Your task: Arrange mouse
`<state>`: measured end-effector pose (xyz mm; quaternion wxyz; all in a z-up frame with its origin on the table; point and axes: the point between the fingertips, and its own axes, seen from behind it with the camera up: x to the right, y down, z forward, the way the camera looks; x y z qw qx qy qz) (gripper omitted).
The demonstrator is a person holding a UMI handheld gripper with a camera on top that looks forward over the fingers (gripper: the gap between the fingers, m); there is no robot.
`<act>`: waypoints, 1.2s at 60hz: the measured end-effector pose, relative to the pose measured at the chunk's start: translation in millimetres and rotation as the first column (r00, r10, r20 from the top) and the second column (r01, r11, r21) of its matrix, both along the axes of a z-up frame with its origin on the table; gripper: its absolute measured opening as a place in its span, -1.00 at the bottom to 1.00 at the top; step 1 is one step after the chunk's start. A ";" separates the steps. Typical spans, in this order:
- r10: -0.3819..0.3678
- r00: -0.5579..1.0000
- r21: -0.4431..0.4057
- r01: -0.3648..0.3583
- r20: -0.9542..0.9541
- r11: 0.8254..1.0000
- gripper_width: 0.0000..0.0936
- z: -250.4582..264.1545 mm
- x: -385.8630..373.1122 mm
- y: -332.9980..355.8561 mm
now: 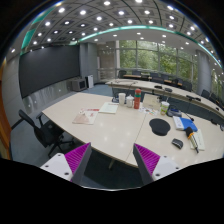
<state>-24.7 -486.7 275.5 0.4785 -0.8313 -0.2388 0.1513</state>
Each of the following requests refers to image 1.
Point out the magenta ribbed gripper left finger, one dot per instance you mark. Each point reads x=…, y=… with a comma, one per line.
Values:
x=70, y=166

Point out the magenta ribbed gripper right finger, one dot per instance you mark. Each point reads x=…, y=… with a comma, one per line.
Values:
x=152, y=166

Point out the black computer mouse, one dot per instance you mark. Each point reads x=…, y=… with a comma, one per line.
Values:
x=178, y=143

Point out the black round mouse pad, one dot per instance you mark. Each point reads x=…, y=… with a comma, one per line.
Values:
x=159, y=127

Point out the black office chair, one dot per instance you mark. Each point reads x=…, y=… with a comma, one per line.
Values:
x=48, y=134

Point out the yellow black handheld tool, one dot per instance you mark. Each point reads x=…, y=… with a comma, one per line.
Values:
x=190, y=136

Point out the red paper booklet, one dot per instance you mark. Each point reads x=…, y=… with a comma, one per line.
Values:
x=86, y=116

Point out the white paper sheet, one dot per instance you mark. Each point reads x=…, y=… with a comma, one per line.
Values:
x=199, y=139

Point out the blue folder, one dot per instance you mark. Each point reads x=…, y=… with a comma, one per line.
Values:
x=188, y=123

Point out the green white drink cup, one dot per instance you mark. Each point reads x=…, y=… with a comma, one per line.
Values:
x=164, y=107

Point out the white standing card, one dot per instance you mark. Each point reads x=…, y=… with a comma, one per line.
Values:
x=151, y=101

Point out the white open book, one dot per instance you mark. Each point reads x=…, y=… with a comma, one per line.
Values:
x=109, y=108

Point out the white mug with lid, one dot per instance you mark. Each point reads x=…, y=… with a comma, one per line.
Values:
x=129, y=101

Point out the red green thermos bottle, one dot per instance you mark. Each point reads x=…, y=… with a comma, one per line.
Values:
x=137, y=98

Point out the long curved conference desk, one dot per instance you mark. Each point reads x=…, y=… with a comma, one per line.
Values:
x=164, y=90

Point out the white paper cup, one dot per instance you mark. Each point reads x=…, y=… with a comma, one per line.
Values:
x=122, y=98

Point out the black gooseneck microphone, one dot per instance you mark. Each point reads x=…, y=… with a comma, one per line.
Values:
x=189, y=106

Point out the grey box cabinet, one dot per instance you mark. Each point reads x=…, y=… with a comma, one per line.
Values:
x=77, y=85

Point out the white appliance by wall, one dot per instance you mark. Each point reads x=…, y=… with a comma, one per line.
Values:
x=90, y=81

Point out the large dark wall screen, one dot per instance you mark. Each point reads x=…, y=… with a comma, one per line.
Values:
x=44, y=67

